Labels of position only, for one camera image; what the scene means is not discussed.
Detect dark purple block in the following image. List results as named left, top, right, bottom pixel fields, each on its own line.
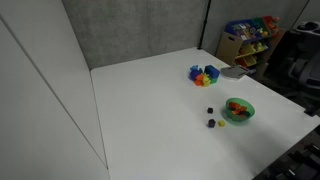
left=208, top=119, right=216, bottom=128

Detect green plastic bowl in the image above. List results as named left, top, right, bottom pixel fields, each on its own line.
left=225, top=98, right=256, bottom=123

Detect orange blocks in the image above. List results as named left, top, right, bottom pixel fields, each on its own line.
left=229, top=102, right=250, bottom=117

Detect dark block near bowl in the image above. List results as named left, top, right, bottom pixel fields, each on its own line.
left=207, top=107, right=214, bottom=114

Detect colourful toy block pile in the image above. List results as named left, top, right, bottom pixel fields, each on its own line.
left=189, top=65, right=220, bottom=87

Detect yellow block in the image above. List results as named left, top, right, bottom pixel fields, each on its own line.
left=218, top=120, right=226, bottom=127

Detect black vertical pole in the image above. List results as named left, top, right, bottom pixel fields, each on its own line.
left=197, top=0, right=212, bottom=50

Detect toy storage shelf with bins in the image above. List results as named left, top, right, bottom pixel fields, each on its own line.
left=216, top=16, right=284, bottom=67

